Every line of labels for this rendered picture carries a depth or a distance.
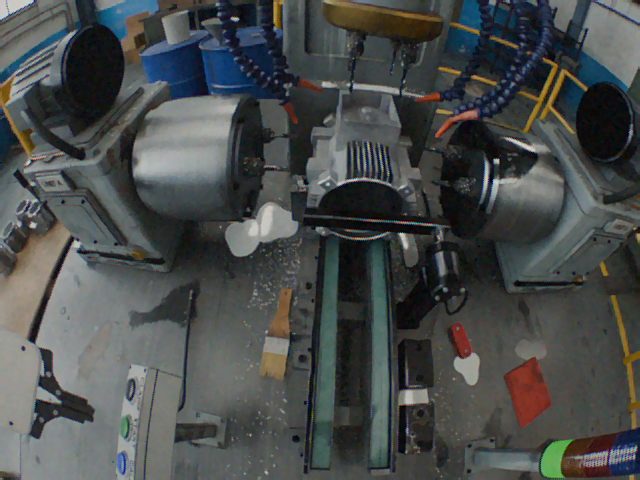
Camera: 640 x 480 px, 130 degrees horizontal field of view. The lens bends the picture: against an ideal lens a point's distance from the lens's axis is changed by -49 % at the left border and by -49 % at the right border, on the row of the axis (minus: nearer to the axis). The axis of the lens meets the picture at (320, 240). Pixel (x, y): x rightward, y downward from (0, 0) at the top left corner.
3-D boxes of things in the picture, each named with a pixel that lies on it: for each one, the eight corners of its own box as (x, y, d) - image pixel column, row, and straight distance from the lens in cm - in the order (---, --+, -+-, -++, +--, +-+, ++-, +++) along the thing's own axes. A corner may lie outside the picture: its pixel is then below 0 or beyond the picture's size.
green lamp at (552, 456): (539, 447, 50) (560, 446, 47) (564, 436, 54) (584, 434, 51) (538, 482, 51) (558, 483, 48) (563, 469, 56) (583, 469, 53)
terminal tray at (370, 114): (335, 119, 60) (338, 89, 57) (386, 124, 62) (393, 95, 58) (334, 154, 51) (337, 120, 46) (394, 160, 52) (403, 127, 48)
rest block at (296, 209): (294, 204, 78) (292, 171, 70) (319, 205, 78) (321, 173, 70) (291, 221, 75) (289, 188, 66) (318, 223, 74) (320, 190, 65)
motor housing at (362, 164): (313, 172, 70) (315, 103, 59) (391, 179, 71) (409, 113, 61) (306, 241, 56) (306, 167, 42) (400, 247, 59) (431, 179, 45)
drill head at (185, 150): (157, 165, 86) (128, 88, 75) (283, 165, 73) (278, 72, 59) (119, 238, 73) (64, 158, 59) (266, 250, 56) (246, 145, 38)
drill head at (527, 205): (401, 175, 74) (428, 87, 62) (525, 194, 94) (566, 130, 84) (416, 260, 59) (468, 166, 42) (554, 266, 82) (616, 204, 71)
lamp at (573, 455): (560, 446, 47) (583, 444, 44) (584, 434, 51) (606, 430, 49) (558, 483, 48) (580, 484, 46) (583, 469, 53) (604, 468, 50)
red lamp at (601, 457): (583, 444, 44) (609, 440, 41) (606, 430, 49) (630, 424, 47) (580, 484, 46) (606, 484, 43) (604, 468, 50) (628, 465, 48)
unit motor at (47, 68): (88, 168, 100) (34, 52, 89) (169, 163, 79) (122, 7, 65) (46, 236, 89) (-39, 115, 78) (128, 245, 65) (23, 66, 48)
